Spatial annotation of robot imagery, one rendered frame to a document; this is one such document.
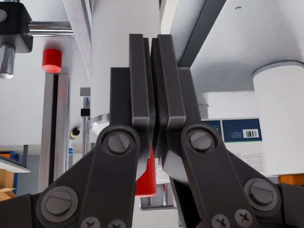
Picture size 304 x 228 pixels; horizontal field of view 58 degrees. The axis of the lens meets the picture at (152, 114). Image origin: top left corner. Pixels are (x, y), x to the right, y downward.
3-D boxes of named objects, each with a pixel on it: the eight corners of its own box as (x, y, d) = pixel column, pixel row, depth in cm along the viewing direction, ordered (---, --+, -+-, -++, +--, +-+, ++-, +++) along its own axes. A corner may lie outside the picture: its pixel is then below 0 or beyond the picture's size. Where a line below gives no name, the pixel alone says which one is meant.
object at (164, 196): (167, 135, 105) (171, 206, 98) (132, 135, 103) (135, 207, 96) (173, 126, 91) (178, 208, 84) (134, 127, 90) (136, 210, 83)
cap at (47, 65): (53, 46, 48) (52, 64, 48) (66, 54, 52) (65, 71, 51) (38, 51, 50) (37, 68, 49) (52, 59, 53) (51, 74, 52)
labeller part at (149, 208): (170, 204, 98) (170, 207, 97) (139, 206, 96) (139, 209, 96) (177, 206, 85) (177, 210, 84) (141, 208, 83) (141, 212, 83)
